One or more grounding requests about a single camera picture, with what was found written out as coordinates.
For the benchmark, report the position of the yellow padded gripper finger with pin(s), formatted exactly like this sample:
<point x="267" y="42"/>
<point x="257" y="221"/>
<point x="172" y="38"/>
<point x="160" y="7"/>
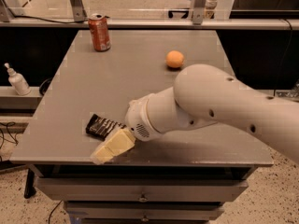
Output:
<point x="116" y="143"/>

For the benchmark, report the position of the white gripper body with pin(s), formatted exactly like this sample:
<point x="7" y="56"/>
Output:
<point x="139" y="118"/>

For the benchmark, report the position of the black rxbar chocolate wrapper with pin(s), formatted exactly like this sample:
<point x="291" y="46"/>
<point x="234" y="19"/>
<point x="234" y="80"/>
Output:
<point x="101" y="127"/>

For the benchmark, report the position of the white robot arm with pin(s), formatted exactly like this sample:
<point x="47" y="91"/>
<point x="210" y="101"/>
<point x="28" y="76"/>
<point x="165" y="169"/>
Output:
<point x="200" y="96"/>

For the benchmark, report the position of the grey upper drawer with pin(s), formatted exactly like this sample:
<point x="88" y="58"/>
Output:
<point x="141" y="190"/>

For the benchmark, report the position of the grey drawer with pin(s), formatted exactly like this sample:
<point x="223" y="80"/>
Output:
<point x="142" y="211"/>
<point x="141" y="190"/>

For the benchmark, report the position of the orange fruit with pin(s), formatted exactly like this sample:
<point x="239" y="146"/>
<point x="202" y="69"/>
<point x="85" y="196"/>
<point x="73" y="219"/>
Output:
<point x="174" y="59"/>

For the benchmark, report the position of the grey lower drawer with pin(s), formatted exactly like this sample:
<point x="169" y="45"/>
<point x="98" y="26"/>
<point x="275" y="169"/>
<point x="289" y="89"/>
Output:
<point x="142" y="211"/>

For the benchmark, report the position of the red soda can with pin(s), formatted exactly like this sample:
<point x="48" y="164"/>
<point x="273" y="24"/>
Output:
<point x="99" y="32"/>

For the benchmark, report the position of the black table leg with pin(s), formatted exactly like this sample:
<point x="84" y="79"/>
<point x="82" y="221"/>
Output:
<point x="29" y="190"/>

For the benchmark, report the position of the white pump bottle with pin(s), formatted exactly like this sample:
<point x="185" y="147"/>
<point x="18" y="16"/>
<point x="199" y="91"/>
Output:
<point x="17" y="81"/>

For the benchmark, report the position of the left metal frame bracket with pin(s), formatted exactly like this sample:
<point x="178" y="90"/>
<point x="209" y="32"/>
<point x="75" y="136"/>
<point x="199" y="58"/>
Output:
<point x="79" y="13"/>

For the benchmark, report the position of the metal frame bracket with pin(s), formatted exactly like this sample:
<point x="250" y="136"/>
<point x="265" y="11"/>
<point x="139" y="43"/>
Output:
<point x="79" y="13"/>
<point x="198" y="10"/>

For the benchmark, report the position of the right metal frame bracket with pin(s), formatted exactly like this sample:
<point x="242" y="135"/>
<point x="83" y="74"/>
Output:
<point x="198" y="10"/>

